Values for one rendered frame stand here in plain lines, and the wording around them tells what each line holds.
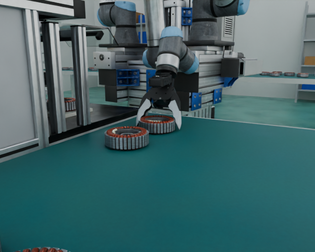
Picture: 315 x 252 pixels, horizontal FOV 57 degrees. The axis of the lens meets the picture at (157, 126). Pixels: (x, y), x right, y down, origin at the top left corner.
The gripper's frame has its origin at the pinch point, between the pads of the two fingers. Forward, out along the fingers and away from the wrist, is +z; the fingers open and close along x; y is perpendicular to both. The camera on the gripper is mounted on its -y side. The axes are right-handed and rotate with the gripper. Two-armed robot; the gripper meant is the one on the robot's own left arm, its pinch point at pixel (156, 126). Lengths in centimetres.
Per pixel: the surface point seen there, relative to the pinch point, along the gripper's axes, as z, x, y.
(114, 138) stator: 9.3, 4.5, -19.8
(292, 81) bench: -115, -76, 203
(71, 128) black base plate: 5.5, 21.7, -11.1
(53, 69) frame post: -6.2, 22.3, -24.2
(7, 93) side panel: 4.4, 25.1, -33.4
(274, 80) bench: -117, -59, 206
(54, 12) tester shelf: -17.8, 20.8, -31.0
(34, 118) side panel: 7.4, 23.4, -25.2
